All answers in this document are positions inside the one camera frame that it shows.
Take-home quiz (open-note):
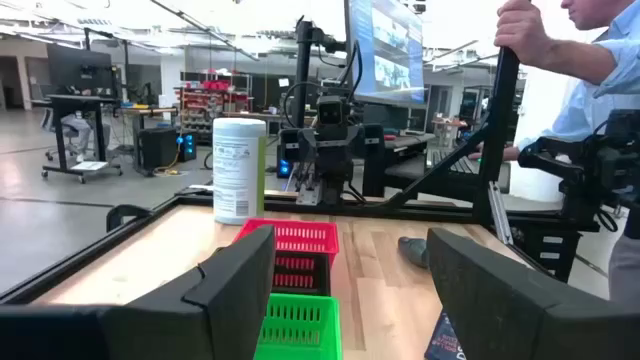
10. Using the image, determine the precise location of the silver aluminium extrusion bar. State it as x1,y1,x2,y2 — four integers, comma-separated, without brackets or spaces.
488,180,515,246

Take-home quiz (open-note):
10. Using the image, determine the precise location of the white green wipes canister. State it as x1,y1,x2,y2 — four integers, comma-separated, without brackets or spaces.
212,117,267,226

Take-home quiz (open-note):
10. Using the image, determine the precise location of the black desk monitor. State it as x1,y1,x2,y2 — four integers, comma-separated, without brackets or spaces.
46,43,115,94

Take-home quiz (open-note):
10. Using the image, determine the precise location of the green plastic basket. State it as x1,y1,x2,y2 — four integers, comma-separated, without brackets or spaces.
253,292,344,360

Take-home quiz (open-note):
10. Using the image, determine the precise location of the person's hand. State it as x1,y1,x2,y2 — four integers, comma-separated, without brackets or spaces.
494,0,551,67
468,141,521,162

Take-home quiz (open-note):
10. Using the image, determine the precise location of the black keyboard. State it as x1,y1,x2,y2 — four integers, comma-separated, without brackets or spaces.
430,148,482,176

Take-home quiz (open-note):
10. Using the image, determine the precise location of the person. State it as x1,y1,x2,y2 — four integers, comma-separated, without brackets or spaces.
469,0,640,306
59,110,96,164

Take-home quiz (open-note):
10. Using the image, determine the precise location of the red plastic basket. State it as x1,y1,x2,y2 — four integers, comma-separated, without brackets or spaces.
233,218,340,269

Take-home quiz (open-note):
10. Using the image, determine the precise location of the black box blue light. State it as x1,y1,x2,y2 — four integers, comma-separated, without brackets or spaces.
276,128,301,180

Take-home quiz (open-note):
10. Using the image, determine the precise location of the black rolling desk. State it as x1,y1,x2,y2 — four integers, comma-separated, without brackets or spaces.
41,93,124,184

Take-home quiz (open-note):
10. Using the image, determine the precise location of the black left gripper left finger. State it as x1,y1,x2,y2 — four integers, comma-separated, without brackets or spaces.
99,224,277,360

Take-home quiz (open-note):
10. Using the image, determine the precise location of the blue toiletry packet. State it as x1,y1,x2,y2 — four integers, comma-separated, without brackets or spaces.
423,310,467,360

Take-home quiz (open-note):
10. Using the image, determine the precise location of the black upright box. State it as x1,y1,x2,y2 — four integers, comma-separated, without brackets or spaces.
362,123,386,199

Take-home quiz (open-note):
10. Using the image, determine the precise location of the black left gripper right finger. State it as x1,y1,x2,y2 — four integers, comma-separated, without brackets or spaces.
427,227,640,360

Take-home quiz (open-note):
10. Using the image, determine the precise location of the black plastic basket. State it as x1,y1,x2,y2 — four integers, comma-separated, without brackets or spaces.
272,249,332,297

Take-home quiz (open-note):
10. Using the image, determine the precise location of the black clamp handle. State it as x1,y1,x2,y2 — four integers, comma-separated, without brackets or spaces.
105,203,155,234

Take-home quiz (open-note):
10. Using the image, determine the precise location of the large wall display screen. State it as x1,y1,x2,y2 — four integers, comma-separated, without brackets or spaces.
344,0,429,107

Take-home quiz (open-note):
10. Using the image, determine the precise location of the black rig frame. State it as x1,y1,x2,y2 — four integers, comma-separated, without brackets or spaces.
0,47,601,306

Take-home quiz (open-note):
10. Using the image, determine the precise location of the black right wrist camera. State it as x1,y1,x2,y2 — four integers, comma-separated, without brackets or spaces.
317,95,351,126

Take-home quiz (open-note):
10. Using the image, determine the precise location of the black computer tower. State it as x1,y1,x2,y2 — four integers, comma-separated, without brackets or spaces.
137,127,197,176

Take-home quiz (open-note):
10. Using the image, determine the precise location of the red parts shelf rack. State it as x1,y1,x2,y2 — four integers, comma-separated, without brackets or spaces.
177,79,254,144

